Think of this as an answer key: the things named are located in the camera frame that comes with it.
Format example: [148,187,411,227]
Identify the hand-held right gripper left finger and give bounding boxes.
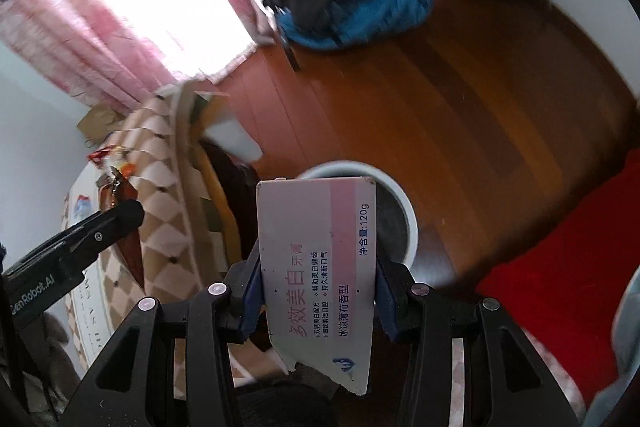
[64,252,265,427]

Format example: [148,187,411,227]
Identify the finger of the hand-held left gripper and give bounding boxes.
[10,200,146,278]

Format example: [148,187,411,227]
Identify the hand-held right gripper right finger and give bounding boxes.
[374,247,576,427]

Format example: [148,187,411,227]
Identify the torn white pink carton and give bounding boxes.
[256,176,377,397]

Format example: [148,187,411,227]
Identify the white round trash bin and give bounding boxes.
[299,161,419,273]

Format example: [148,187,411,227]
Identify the brown cardboard piece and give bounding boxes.
[76,104,126,140]

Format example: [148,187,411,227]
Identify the white folded paper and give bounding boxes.
[204,117,265,164]

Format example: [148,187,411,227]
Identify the red cloth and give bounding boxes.
[475,152,640,403]

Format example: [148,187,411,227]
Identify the pink patterned curtain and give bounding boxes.
[0,0,311,108]

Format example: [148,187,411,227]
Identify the light blue sleeve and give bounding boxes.
[582,267,640,427]

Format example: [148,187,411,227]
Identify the blue and black bag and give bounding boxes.
[264,0,435,52]

